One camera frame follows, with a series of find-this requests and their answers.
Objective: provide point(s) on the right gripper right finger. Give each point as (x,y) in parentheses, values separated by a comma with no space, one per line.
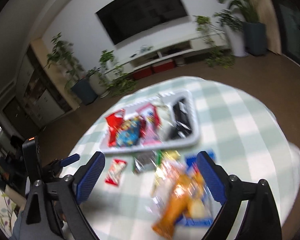
(261,219)

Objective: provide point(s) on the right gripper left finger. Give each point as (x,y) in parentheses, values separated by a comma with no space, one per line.
(63,197)

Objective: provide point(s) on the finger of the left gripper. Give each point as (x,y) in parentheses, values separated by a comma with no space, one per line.
(69,160)

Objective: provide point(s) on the white red fruit packet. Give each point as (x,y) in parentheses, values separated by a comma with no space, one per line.
(114,173)

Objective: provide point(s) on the blue chips bag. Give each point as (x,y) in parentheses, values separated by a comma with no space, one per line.
(199,210)

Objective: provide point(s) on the large red snack bag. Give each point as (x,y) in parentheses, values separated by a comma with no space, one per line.
(114,121)

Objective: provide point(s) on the panda cartoon snack bag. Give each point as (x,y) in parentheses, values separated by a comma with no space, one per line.
(128,133)

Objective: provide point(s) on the orange snack bag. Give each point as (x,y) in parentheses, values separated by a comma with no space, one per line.
(178,201)

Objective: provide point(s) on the green seed packet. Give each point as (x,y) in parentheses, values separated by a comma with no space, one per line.
(147,161)

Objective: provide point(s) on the pink minion snack bag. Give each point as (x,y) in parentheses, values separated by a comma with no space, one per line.
(149,114)

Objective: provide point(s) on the black snack bag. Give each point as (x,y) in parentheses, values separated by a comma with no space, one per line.
(181,127)

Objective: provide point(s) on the gold snack packet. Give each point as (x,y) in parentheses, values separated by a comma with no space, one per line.
(163,166)

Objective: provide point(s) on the white red snack bag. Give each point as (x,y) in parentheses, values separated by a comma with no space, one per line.
(166,123)

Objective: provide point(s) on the white cabinet shelving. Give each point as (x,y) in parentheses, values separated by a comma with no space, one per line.
(36,101)

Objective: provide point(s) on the plant in white pot left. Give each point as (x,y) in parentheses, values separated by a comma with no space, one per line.
(97,82)

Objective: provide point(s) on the plant in white pot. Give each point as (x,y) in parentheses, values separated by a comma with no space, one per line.
(97,82)
(233,29)

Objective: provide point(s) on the green checked tablecloth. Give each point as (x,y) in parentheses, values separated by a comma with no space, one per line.
(238,128)

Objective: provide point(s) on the trailing vine plant left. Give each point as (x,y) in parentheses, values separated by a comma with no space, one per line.
(112,75)

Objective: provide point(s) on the trailing vine plant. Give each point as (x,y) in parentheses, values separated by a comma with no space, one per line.
(216,57)
(112,75)

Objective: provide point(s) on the tall plant dark pot left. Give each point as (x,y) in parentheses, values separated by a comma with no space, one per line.
(77,83)

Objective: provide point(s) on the red storage box left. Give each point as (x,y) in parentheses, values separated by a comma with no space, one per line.
(142,73)

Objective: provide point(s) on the red storage box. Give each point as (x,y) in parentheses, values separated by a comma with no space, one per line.
(163,66)
(142,73)

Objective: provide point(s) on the white plastic tray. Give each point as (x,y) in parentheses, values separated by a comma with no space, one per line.
(169,99)

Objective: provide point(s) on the red storage box right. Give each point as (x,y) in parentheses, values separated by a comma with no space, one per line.
(163,66)

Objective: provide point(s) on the trailing vine plant right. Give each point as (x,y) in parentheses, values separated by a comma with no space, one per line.
(216,57)

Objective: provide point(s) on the white tv console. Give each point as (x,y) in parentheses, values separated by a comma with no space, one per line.
(148,55)

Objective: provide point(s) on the plant in white pot right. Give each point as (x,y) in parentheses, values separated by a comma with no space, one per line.
(233,29)

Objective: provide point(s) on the beige curtain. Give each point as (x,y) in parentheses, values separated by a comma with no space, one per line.
(267,15)

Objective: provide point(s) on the large leaf plant dark pot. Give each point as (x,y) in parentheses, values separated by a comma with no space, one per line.
(241,15)

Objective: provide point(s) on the wall mounted television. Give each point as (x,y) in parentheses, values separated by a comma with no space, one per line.
(123,19)

